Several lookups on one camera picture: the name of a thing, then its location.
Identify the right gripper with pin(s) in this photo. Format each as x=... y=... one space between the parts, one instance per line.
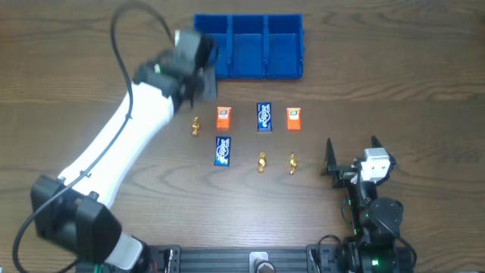
x=343 y=176

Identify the orange candy box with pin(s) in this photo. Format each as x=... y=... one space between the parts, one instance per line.
x=223 y=118
x=294 y=119

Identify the blue candy pack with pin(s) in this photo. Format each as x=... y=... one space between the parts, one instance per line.
x=222 y=151
x=264 y=117

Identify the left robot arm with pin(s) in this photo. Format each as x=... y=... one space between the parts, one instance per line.
x=144 y=113

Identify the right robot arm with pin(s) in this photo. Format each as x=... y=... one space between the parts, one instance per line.
x=384 y=216

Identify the gold wrapped candy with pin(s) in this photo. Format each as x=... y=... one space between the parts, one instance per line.
x=195 y=126
x=292 y=163
x=261 y=162

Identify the blue tray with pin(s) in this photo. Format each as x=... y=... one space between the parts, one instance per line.
x=261 y=49

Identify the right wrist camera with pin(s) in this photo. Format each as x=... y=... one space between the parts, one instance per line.
x=375 y=163

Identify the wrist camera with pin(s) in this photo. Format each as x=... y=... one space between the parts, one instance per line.
x=189 y=41
x=375 y=163

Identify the mounting rail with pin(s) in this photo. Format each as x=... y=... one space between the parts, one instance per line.
x=219 y=261

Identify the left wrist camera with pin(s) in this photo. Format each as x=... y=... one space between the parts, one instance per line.
x=189 y=41

